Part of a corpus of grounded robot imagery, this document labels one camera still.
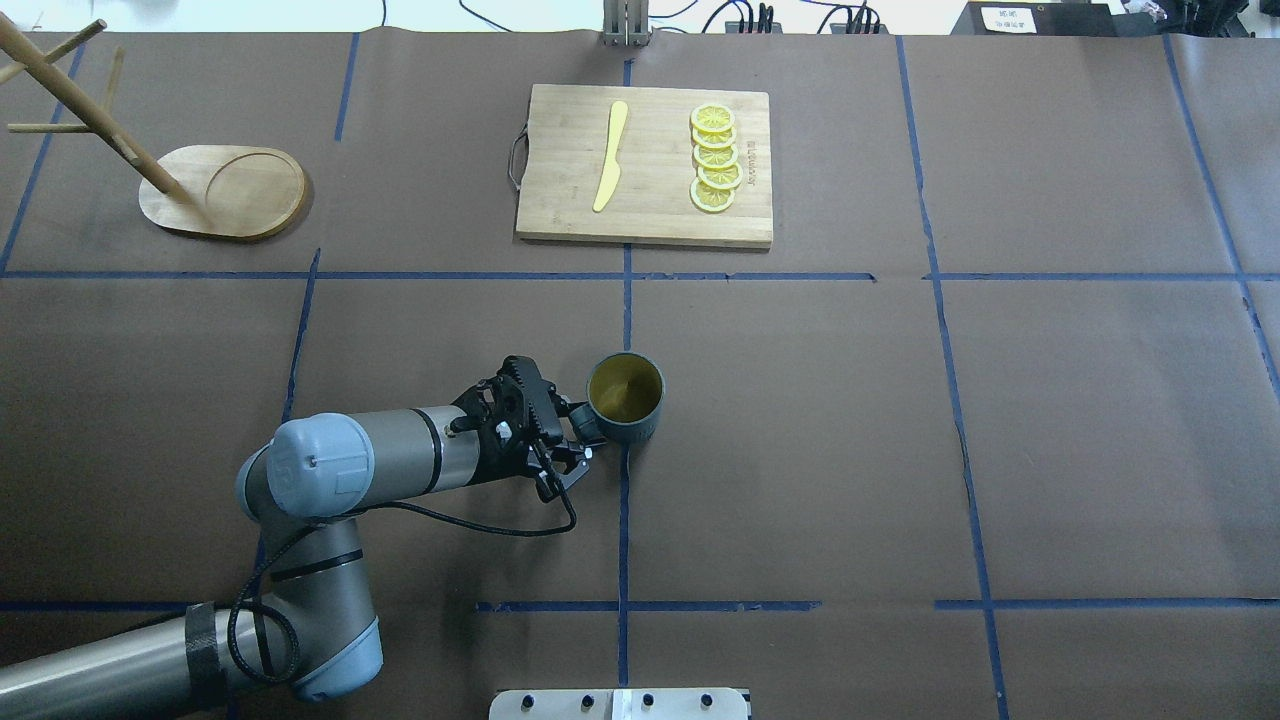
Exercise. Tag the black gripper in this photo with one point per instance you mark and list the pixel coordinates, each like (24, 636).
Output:
(497, 450)

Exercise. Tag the blue mug yellow inside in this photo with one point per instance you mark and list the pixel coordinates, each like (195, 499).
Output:
(626, 393)

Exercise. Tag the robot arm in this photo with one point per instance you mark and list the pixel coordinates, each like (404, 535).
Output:
(305, 618)

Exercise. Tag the wooden cup storage rack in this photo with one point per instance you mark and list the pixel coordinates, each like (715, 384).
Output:
(224, 191)

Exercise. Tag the white mounting pillar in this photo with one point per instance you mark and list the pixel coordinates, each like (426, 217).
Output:
(623, 703)

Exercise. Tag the lemon slice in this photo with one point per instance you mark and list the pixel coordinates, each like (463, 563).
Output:
(710, 199)
(712, 118)
(718, 140)
(720, 178)
(715, 159)

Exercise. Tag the wooden cutting board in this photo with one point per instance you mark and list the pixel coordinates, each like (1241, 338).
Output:
(566, 128)

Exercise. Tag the yellow plastic knife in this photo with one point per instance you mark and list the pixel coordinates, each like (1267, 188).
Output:
(611, 167)

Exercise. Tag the black power strip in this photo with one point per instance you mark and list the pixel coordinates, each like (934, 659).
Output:
(753, 18)
(855, 19)

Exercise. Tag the black box with label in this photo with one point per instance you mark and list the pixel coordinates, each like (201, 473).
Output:
(1041, 18)

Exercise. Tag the aluminium frame post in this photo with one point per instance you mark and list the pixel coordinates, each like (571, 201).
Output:
(626, 23)

